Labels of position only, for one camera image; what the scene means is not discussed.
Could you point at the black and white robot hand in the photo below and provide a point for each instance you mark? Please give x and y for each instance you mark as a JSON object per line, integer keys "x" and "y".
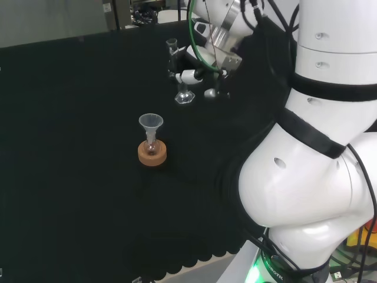
{"x": 188, "y": 76}

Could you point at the clear glass graduated cylinder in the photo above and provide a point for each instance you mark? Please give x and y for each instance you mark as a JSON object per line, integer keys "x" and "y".
{"x": 184, "y": 97}

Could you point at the clear plastic funnel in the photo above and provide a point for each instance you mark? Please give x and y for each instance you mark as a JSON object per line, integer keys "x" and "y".
{"x": 150, "y": 121}

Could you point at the round-bottom glass flask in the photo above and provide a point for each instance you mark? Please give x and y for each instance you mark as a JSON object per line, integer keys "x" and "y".
{"x": 151, "y": 148}

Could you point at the grey metal cabinet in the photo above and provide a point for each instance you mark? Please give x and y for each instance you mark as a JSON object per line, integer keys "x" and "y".
{"x": 117, "y": 14}

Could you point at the black bench cloth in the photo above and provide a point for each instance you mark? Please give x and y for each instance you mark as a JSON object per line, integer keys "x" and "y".
{"x": 73, "y": 147}

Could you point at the yellow stop button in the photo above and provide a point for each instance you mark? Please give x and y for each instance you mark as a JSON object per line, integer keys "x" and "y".
{"x": 362, "y": 236}

